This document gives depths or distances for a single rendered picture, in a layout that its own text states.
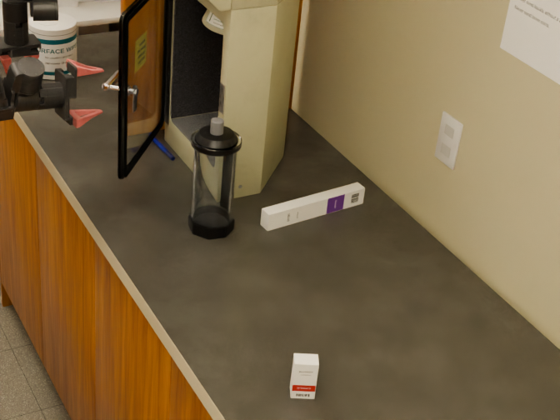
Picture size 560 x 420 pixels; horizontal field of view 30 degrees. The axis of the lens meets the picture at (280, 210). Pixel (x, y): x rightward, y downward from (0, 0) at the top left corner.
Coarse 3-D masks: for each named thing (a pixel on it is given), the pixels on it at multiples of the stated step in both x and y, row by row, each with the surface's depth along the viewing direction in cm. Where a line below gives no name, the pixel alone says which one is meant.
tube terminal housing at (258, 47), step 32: (256, 0) 220; (288, 0) 232; (224, 32) 223; (256, 32) 224; (288, 32) 239; (224, 64) 226; (256, 64) 228; (288, 64) 246; (224, 96) 229; (256, 96) 233; (288, 96) 254; (256, 128) 237; (192, 160) 252; (256, 160) 242; (256, 192) 247
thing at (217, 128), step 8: (216, 120) 219; (208, 128) 222; (216, 128) 219; (224, 128) 223; (200, 136) 219; (208, 136) 219; (216, 136) 219; (224, 136) 220; (232, 136) 220; (208, 144) 218; (216, 144) 218; (224, 144) 218; (232, 144) 219
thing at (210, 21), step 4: (208, 12) 234; (204, 16) 236; (208, 16) 233; (212, 16) 232; (204, 20) 235; (208, 20) 233; (212, 20) 232; (216, 20) 231; (220, 20) 231; (204, 24) 234; (208, 24) 233; (212, 24) 232; (216, 24) 231; (220, 24) 231; (208, 28) 233; (212, 28) 232; (216, 28) 231; (220, 28) 231; (220, 32) 231
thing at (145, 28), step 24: (120, 24) 217; (144, 24) 231; (120, 48) 219; (144, 48) 235; (120, 72) 222; (144, 72) 238; (120, 96) 225; (144, 96) 242; (120, 120) 228; (144, 120) 245; (120, 144) 232; (120, 168) 235
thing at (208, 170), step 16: (240, 144) 220; (208, 160) 219; (224, 160) 220; (192, 176) 226; (208, 176) 221; (224, 176) 222; (192, 192) 227; (208, 192) 223; (224, 192) 224; (192, 208) 228; (208, 208) 225; (224, 208) 227; (208, 224) 228; (224, 224) 229
